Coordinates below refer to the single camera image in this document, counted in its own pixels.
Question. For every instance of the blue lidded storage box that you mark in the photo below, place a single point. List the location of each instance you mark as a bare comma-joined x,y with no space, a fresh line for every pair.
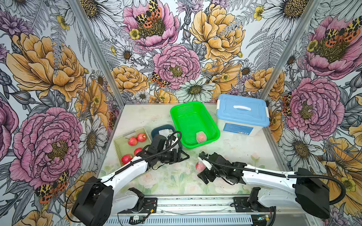
241,115

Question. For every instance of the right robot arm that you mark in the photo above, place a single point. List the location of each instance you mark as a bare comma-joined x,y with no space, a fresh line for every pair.
301,189

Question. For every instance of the bright green plastic basket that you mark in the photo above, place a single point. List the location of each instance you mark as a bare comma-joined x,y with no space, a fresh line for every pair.
191,118

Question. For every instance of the dark teal plastic tub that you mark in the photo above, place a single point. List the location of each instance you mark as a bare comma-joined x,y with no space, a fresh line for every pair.
155,130

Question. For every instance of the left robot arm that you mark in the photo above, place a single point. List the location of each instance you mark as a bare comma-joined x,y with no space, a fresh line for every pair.
98,199

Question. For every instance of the bare red apple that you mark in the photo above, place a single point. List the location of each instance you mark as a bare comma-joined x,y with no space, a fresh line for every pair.
126,159
138,150
142,137
132,141

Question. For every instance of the netted apple in basket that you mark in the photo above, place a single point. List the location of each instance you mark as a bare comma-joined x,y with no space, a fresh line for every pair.
201,137

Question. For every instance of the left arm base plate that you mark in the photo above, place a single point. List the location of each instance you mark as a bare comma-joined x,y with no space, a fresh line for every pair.
148,204

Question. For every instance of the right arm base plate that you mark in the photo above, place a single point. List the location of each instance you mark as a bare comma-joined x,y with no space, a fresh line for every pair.
246,204

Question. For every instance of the aluminium front rail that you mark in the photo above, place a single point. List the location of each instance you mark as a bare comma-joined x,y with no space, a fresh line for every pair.
214,210

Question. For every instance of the pale green perforated basket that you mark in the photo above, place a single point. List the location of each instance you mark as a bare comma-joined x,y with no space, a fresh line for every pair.
121,143

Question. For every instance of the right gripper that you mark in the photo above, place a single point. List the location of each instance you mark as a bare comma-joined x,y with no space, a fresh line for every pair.
207,173

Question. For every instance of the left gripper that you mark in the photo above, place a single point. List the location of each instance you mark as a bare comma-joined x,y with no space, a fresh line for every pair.
178,159

